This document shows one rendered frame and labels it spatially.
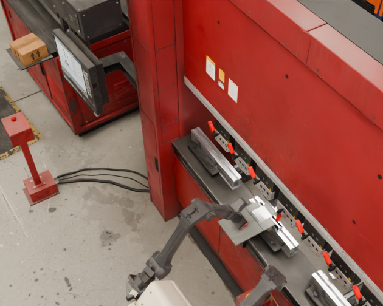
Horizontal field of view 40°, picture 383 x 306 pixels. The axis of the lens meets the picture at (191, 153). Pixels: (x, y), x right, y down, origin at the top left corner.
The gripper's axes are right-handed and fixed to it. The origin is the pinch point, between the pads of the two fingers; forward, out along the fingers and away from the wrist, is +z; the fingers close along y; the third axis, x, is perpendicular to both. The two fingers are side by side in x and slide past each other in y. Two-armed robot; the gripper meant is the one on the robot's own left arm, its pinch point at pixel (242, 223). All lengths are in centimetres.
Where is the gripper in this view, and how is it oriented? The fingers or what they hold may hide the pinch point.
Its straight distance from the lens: 292.1
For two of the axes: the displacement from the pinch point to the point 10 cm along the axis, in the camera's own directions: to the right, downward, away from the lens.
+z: 4.3, 3.9, 8.1
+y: -5.1, -6.3, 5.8
